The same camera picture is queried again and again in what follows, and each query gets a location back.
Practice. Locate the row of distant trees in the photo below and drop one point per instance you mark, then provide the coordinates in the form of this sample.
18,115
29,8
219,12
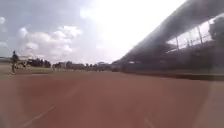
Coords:
38,63

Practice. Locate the roofed grandstand building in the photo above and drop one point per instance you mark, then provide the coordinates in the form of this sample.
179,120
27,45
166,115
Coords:
186,50

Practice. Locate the person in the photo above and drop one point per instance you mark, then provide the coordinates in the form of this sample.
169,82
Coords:
14,61

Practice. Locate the red running track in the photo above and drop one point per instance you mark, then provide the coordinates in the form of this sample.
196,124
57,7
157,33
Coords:
110,100

